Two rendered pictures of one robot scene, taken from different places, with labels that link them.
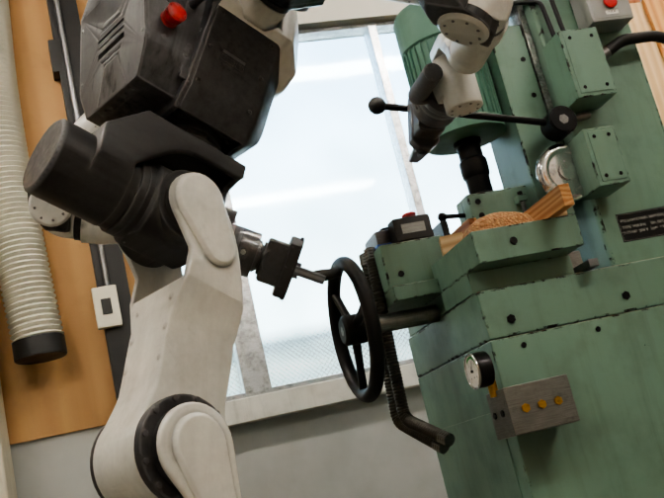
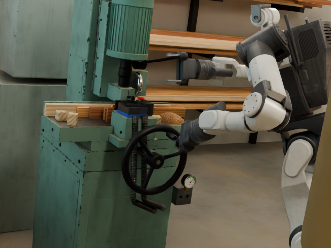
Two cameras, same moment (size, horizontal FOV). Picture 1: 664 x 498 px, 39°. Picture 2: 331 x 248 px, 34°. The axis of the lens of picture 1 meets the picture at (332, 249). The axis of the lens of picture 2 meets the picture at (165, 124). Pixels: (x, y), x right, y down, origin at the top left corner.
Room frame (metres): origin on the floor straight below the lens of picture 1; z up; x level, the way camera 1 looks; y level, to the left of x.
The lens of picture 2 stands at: (2.39, 1.92, 1.43)
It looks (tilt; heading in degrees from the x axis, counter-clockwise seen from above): 13 degrees down; 254
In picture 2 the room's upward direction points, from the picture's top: 7 degrees clockwise
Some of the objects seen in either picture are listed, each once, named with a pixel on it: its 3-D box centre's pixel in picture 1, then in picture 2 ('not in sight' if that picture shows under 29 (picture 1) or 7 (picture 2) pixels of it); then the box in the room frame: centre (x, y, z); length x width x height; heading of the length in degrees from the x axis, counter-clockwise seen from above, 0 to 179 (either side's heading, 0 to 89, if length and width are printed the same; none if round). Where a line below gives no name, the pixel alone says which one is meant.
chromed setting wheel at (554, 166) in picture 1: (564, 172); (135, 84); (1.85, -0.49, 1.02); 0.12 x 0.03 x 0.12; 105
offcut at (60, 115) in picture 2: not in sight; (61, 115); (2.20, -0.21, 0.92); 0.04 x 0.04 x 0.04; 18
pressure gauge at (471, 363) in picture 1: (482, 374); (187, 182); (1.62, -0.20, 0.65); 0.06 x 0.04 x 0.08; 15
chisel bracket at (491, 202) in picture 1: (496, 213); (120, 95); (1.93, -0.35, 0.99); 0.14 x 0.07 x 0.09; 105
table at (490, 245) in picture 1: (450, 284); (122, 129); (1.94, -0.22, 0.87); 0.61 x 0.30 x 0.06; 15
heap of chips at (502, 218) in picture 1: (496, 223); (172, 117); (1.70, -0.31, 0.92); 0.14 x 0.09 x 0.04; 105
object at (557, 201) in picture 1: (508, 238); (133, 111); (1.87, -0.35, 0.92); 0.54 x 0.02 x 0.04; 15
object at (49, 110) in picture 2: not in sight; (111, 109); (1.97, -0.34, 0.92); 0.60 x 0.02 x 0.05; 15
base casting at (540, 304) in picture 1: (571, 312); (105, 139); (1.96, -0.45, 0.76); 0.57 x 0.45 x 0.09; 105
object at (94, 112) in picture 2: not in sight; (115, 112); (1.96, -0.31, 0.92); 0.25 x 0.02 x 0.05; 15
